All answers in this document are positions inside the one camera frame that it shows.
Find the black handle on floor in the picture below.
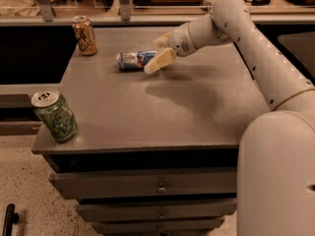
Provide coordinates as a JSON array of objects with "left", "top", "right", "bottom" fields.
[{"left": 2, "top": 204, "right": 20, "bottom": 236}]

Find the grey drawer cabinet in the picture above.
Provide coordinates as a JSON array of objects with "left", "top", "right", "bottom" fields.
[{"left": 31, "top": 25, "right": 271, "bottom": 236}]

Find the grey drawer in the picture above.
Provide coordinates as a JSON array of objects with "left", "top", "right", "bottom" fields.
[
  {"left": 49, "top": 167, "right": 236, "bottom": 199},
  {"left": 92, "top": 216, "right": 224, "bottom": 235},
  {"left": 77, "top": 198, "right": 236, "bottom": 222}
]

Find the top grey drawer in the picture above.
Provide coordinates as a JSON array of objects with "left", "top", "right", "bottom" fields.
[{"left": 49, "top": 167, "right": 236, "bottom": 199}]

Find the green soda can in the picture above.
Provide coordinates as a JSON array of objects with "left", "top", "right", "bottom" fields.
[{"left": 31, "top": 89, "right": 77, "bottom": 143}]

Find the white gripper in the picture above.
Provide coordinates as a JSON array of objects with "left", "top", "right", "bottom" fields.
[{"left": 144, "top": 23, "right": 197, "bottom": 74}]

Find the bottom grey drawer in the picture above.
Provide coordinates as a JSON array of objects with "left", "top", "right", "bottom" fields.
[{"left": 92, "top": 216, "right": 224, "bottom": 235}]

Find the grey metal railing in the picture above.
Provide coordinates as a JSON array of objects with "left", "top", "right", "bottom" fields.
[{"left": 0, "top": 0, "right": 315, "bottom": 26}]

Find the gold brown can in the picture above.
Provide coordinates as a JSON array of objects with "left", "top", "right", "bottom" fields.
[{"left": 72, "top": 16, "right": 97, "bottom": 56}]

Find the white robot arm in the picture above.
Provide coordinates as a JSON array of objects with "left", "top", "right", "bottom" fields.
[{"left": 145, "top": 0, "right": 315, "bottom": 236}]

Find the blue silver redbull can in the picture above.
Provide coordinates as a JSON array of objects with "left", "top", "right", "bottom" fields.
[{"left": 116, "top": 51, "right": 157, "bottom": 71}]

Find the middle grey drawer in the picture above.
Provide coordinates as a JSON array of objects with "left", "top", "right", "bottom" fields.
[{"left": 77, "top": 198, "right": 236, "bottom": 222}]

